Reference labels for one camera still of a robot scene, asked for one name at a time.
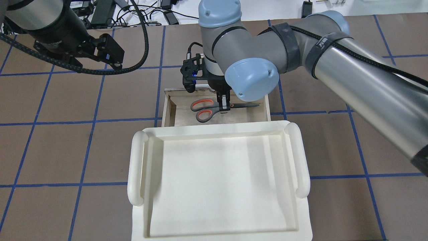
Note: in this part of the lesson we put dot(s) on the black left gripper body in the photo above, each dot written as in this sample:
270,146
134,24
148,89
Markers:
57,30

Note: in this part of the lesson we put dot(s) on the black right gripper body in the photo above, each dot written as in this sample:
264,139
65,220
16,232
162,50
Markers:
218,86

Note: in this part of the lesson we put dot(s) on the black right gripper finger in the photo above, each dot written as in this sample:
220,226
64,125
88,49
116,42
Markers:
220,101
227,102

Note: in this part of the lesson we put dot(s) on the orange grey handled scissors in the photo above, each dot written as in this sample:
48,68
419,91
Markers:
206,108

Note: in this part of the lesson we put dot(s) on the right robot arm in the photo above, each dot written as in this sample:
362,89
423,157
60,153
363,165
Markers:
391,100

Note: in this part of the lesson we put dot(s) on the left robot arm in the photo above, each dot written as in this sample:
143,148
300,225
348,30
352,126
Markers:
60,35

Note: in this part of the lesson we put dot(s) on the black power brick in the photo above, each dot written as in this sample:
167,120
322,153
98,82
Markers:
103,14

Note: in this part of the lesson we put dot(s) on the black power adapter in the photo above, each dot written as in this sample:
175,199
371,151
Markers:
306,9

